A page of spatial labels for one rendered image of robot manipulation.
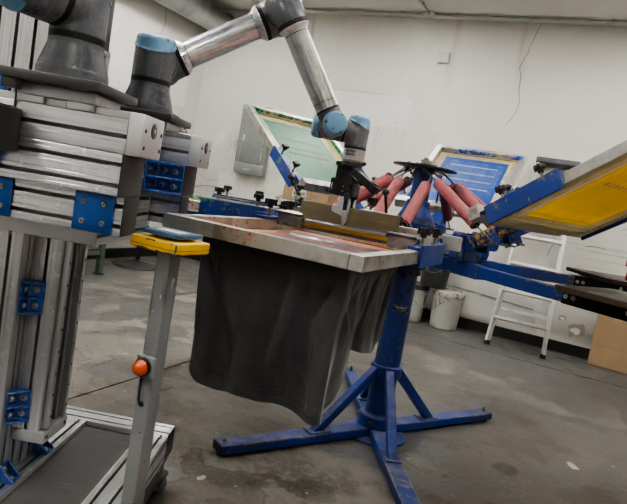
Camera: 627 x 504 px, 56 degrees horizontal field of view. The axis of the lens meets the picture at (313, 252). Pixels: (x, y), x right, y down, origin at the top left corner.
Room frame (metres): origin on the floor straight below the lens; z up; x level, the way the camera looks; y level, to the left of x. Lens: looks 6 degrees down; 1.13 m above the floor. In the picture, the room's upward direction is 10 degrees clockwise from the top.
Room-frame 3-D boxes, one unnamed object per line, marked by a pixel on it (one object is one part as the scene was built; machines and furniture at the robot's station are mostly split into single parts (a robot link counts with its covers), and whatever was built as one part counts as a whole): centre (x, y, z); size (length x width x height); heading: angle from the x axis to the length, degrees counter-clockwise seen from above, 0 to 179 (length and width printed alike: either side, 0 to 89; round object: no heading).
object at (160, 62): (1.82, 0.57, 1.42); 0.13 x 0.12 x 0.14; 7
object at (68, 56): (1.32, 0.58, 1.31); 0.15 x 0.15 x 0.10
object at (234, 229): (1.83, -0.01, 0.97); 0.79 x 0.58 x 0.04; 156
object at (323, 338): (1.56, 0.11, 0.74); 0.45 x 0.03 x 0.43; 66
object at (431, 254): (1.94, -0.37, 0.98); 0.30 x 0.05 x 0.07; 156
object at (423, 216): (2.79, -0.44, 0.67); 0.39 x 0.39 x 1.35
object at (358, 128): (2.03, -0.08, 1.33); 0.09 x 0.08 x 0.11; 97
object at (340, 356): (1.70, -0.18, 0.74); 0.46 x 0.04 x 0.42; 156
